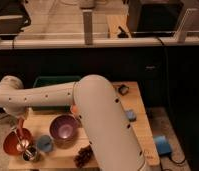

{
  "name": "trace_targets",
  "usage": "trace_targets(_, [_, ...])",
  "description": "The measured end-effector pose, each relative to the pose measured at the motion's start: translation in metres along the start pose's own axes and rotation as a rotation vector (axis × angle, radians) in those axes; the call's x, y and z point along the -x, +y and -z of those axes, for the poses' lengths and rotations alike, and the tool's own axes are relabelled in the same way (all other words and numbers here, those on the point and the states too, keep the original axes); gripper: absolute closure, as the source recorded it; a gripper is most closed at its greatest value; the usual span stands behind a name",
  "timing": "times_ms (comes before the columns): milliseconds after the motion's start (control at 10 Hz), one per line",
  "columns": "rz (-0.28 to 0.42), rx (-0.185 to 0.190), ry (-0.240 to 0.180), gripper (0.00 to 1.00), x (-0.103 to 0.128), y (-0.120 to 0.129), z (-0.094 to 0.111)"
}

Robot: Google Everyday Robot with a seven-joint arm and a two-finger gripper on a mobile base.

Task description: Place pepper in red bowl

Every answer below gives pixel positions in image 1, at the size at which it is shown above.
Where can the purple bowl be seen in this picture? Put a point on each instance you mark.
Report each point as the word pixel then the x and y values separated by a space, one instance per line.
pixel 63 127

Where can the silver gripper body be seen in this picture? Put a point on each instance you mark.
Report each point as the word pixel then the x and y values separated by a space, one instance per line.
pixel 22 145

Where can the green bin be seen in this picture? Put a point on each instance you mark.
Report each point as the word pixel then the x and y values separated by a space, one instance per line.
pixel 52 80

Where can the silver metal can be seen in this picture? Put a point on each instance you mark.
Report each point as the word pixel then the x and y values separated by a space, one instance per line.
pixel 31 154

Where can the red bowl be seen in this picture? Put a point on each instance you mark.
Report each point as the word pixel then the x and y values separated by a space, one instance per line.
pixel 10 142

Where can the blue box on floor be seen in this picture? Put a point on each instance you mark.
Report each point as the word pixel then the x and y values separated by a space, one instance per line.
pixel 162 145

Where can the blue cup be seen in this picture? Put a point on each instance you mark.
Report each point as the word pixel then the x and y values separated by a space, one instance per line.
pixel 44 143

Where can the blue sponge block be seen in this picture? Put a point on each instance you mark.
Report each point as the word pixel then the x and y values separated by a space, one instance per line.
pixel 130 115

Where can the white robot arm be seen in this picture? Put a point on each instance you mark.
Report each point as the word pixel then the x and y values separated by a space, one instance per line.
pixel 113 140

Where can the dark grape bunch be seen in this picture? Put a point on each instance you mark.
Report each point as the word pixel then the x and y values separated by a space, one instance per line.
pixel 83 157

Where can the small black blue object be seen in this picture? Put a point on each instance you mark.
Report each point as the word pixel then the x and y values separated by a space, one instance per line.
pixel 123 89

